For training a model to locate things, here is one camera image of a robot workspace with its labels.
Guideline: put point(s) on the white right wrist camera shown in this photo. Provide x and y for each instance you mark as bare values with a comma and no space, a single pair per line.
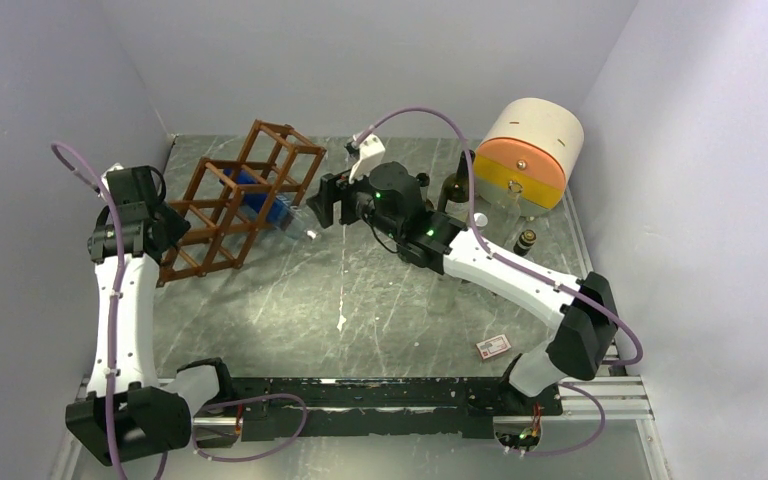
363,156

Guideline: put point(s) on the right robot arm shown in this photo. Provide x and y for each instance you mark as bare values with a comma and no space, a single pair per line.
580,314

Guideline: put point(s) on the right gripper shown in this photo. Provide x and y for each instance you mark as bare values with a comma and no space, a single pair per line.
332,188

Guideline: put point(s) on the dark small bottle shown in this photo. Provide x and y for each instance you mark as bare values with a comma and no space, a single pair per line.
524,242

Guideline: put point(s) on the clear glass bottle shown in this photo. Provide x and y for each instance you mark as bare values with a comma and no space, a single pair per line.
504,214

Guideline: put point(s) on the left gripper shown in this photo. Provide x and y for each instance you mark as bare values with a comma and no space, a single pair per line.
179,225

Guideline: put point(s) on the cream orange cylindrical box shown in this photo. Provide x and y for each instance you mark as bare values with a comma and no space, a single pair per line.
534,143

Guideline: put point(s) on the dark bottle behind arm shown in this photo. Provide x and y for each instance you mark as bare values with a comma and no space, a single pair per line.
424,183

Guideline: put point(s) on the small red white box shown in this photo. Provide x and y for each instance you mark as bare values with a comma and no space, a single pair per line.
493,347

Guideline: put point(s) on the green glass wine bottle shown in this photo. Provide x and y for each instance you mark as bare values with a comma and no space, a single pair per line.
454,194

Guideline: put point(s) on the white bottle cap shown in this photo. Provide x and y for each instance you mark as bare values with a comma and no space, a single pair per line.
480,220

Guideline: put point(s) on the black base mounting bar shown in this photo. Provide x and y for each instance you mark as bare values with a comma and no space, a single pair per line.
319,407

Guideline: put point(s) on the blue plastic water bottle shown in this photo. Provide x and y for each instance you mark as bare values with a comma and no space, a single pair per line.
295,222

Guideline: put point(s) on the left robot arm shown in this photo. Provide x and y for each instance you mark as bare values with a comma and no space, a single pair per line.
128,413

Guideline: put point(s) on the brown wooden wine rack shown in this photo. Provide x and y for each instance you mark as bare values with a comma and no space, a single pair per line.
231,202

